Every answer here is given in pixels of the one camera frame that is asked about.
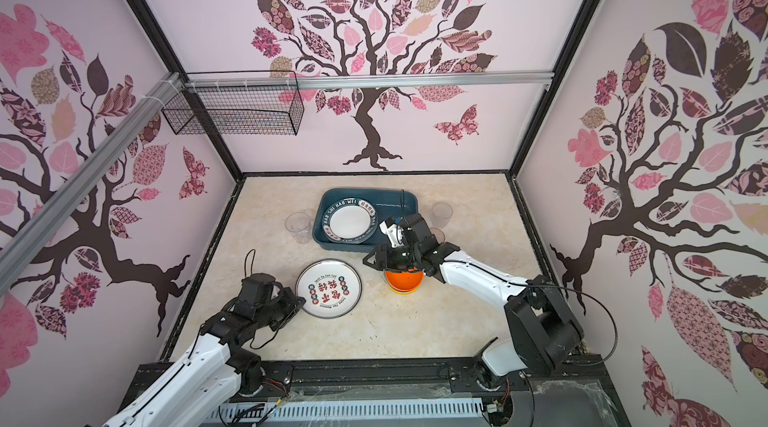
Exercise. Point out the teal plastic bin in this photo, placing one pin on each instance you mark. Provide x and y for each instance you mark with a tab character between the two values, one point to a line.
388	203

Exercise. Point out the white plate dark patterned rim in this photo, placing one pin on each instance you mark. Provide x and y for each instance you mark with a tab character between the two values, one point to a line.
351	220

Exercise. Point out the white vented cable duct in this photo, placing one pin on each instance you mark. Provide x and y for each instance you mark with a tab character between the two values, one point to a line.
334	413

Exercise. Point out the orange plastic bowl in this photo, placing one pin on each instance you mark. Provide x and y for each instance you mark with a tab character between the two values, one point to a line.
404	280

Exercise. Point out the yellow plastic bowl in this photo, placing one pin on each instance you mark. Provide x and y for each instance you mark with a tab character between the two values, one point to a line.
403	292

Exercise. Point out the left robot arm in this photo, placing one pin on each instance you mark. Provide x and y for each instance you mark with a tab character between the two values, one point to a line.
217	366

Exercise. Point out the aluminium rail back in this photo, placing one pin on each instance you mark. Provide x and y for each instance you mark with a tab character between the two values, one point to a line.
378	81

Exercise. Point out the pinkish clear cup near right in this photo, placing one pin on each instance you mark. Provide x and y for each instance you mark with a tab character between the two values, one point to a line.
438	234

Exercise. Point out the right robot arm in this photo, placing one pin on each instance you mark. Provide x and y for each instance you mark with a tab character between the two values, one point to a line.
543	330

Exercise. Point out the aluminium rail left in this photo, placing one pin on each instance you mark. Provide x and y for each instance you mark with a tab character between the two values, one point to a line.
18	254

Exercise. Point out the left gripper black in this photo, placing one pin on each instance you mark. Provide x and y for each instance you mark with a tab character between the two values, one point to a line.
298	304

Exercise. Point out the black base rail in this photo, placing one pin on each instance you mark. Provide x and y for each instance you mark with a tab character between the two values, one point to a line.
579	393

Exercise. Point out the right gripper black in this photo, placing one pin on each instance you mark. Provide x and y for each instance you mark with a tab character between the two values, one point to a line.
384	256

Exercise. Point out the aluminium rail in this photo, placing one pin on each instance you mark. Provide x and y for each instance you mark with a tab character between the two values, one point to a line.
18	254
378	81

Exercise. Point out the black wire basket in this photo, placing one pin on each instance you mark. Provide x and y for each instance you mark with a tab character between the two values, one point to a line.
250	102

